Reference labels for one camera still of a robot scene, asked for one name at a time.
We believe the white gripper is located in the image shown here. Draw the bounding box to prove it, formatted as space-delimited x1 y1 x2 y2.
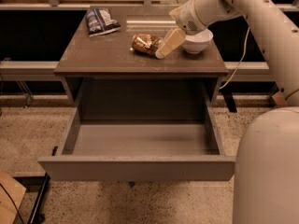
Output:
155 0 206 59

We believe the crushed orange soda can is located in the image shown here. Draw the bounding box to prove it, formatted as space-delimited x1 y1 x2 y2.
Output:
132 34 163 56

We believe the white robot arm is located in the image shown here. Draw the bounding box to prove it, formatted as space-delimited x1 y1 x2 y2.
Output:
157 0 299 224

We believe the grey drawer cabinet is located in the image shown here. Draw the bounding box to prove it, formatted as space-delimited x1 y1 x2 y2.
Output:
54 6 228 100

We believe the open grey top drawer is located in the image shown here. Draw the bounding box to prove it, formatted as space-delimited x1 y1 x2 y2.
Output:
37 78 237 182

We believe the white ceramic bowl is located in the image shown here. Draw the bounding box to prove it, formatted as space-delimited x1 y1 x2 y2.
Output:
182 29 213 54

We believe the blue white chip bag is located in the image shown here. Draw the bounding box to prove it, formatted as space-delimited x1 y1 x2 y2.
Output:
85 7 121 37

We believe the cardboard sheet left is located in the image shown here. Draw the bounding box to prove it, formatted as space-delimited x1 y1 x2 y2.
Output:
0 170 26 224

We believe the white cable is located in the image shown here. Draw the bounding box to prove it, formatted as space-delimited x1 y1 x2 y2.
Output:
218 26 250 91

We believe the black metal floor frame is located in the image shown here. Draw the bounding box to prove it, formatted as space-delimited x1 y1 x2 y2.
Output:
13 173 50 224

